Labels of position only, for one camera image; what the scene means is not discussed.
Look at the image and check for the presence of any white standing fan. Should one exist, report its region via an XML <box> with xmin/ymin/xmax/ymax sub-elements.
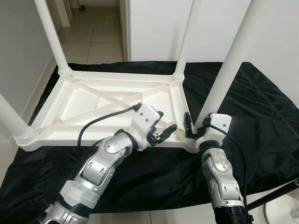
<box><xmin>264</xmin><ymin>187</ymin><xmax>299</xmax><ymax>224</ymax></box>

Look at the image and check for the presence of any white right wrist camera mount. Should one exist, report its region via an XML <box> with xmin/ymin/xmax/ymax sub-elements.
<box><xmin>194</xmin><ymin>113</ymin><xmax>233</xmax><ymax>152</ymax></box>

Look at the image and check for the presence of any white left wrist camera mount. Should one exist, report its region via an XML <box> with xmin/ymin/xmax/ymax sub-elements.
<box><xmin>130</xmin><ymin>104</ymin><xmax>163</xmax><ymax>149</ymax></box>

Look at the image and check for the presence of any white plastic table leg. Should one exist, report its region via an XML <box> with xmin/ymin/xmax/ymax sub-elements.
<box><xmin>196</xmin><ymin>0</ymin><xmax>264</xmax><ymax>126</ymax></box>
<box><xmin>34</xmin><ymin>0</ymin><xmax>74</xmax><ymax>79</ymax></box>
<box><xmin>172</xmin><ymin>0</ymin><xmax>202</xmax><ymax>81</ymax></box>
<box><xmin>0</xmin><ymin>93</ymin><xmax>38</xmax><ymax>149</ymax></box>

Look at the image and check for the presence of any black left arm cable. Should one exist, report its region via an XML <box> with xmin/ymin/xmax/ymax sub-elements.
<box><xmin>77</xmin><ymin>104</ymin><xmax>143</xmax><ymax>147</ymax></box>

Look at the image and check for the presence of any white plastic children table top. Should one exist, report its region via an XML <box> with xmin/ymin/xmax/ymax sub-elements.
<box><xmin>14</xmin><ymin>70</ymin><xmax>199</xmax><ymax>152</ymax></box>

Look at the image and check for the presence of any black metal table leg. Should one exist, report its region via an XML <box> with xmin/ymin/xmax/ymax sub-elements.
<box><xmin>245</xmin><ymin>182</ymin><xmax>299</xmax><ymax>210</ymax></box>

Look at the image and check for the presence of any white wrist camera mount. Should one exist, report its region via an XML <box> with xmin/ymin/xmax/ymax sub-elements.
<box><xmin>194</xmin><ymin>113</ymin><xmax>233</xmax><ymax>152</ymax></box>
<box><xmin>130</xmin><ymin>104</ymin><xmax>163</xmax><ymax>149</ymax></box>

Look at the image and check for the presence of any black fabric table cover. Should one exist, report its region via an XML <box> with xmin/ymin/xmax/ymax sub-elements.
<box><xmin>0</xmin><ymin>62</ymin><xmax>299</xmax><ymax>220</ymax></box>

